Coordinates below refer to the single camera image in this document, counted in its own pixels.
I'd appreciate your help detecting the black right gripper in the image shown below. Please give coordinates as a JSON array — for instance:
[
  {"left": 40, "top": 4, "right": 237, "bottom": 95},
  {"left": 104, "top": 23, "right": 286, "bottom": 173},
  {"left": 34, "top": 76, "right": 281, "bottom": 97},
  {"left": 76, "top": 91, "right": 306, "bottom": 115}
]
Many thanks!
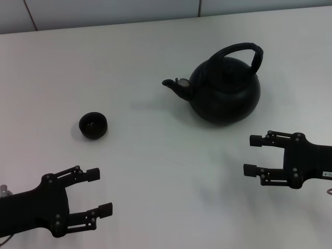
[{"left": 243, "top": 130, "right": 332, "bottom": 190}]

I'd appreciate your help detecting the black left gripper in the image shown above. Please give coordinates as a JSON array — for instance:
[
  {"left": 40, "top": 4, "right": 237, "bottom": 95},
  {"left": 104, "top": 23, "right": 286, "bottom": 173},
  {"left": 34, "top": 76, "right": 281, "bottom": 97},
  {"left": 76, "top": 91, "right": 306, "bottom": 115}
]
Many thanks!
[{"left": 0, "top": 165, "right": 114, "bottom": 238}]

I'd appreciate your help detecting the small black teacup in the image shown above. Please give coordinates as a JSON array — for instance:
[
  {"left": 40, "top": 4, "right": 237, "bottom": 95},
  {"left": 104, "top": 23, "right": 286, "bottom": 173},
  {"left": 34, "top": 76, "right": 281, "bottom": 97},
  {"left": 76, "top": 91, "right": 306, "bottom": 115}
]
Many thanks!
[{"left": 78, "top": 111, "right": 108, "bottom": 140}]

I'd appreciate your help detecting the black round teapot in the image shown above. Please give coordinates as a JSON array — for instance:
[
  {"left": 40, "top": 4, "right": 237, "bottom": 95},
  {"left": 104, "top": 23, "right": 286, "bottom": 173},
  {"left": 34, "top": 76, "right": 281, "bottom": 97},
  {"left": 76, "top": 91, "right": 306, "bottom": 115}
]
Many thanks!
[{"left": 162, "top": 42, "right": 265, "bottom": 127}]

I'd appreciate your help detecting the silver left gripper cable connector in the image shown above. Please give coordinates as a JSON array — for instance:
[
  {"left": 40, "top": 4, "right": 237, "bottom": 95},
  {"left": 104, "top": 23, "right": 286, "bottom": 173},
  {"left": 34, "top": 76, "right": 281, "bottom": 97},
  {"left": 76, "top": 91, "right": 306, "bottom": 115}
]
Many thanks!
[{"left": 0, "top": 184, "right": 13, "bottom": 198}]

